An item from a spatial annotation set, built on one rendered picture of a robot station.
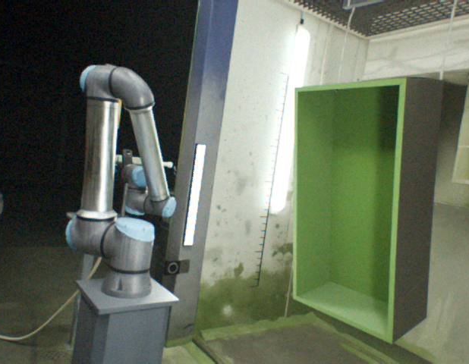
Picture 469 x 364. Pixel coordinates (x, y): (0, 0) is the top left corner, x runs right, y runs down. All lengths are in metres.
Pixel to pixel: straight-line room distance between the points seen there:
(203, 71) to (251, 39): 0.42
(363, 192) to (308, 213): 0.33
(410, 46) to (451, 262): 1.53
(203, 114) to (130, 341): 1.39
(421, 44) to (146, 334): 2.61
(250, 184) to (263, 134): 0.35
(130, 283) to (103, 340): 0.21
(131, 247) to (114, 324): 0.27
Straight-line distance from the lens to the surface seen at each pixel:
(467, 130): 3.01
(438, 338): 2.96
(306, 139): 2.27
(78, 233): 1.69
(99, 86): 1.60
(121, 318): 1.56
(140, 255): 1.58
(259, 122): 2.71
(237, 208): 2.66
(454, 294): 3.05
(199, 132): 2.45
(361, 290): 2.57
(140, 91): 1.55
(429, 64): 3.17
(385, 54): 3.40
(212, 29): 2.55
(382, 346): 3.08
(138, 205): 1.86
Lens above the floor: 1.20
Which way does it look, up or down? 3 degrees down
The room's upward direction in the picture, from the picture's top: 8 degrees clockwise
